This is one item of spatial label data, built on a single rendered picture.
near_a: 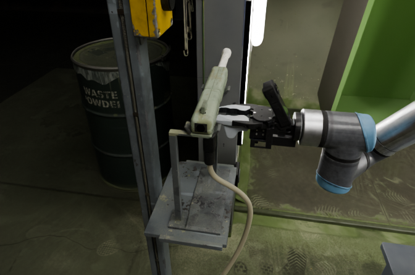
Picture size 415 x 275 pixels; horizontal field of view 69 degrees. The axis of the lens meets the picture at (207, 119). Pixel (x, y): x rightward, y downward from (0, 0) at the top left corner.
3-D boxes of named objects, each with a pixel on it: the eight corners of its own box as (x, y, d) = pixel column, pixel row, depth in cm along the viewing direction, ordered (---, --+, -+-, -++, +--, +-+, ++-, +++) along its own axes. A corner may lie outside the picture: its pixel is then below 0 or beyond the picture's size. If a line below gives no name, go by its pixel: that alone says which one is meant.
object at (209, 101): (211, 194, 73) (212, 114, 61) (191, 192, 74) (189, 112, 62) (231, 101, 114) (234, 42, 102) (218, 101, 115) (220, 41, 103)
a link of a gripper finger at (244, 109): (213, 125, 80) (247, 132, 78) (213, 106, 77) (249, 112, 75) (217, 120, 83) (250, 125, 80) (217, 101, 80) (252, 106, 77)
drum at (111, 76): (81, 173, 217) (47, 55, 171) (134, 134, 260) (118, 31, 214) (145, 204, 193) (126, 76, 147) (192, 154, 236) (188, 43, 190)
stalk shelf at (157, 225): (173, 163, 108) (173, 159, 107) (236, 170, 105) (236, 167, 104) (144, 236, 82) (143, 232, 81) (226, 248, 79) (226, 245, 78)
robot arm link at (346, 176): (361, 184, 82) (375, 148, 75) (337, 204, 76) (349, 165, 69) (331, 166, 88) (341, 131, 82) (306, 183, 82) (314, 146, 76)
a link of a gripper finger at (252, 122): (231, 129, 71) (269, 129, 71) (232, 123, 70) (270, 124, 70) (231, 118, 75) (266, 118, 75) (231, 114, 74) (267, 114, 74)
